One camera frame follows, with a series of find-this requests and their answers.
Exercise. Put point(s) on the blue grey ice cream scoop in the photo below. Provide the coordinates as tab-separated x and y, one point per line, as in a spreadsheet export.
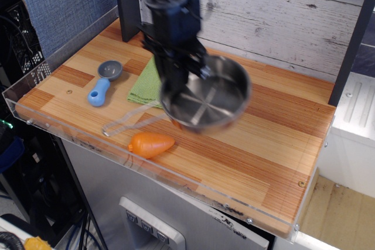
108	72

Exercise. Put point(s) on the black plastic crate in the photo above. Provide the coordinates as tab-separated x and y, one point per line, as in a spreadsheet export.
23	40

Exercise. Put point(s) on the dark right vertical post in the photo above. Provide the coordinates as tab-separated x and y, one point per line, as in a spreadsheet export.
351	52

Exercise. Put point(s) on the white ribbed block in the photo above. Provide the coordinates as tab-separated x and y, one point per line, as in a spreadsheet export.
355	111

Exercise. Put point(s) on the orange toy carrot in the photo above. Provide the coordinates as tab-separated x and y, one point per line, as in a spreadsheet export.
149	144

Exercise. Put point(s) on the grey panel with buttons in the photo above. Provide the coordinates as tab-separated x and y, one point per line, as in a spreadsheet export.
148	231

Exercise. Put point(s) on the clear acrylic table guard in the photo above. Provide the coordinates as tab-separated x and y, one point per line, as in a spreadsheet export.
257	170

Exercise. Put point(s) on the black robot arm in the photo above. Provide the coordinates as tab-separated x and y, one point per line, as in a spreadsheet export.
172	38

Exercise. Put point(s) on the yellow object bottom left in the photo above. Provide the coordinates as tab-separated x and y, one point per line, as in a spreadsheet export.
36	243

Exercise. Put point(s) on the stainless steel pan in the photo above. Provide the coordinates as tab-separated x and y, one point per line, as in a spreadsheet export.
202	105

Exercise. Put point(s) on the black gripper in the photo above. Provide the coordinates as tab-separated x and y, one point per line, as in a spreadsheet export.
172	38

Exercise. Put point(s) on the green folded towel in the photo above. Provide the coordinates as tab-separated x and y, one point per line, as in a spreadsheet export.
147	87

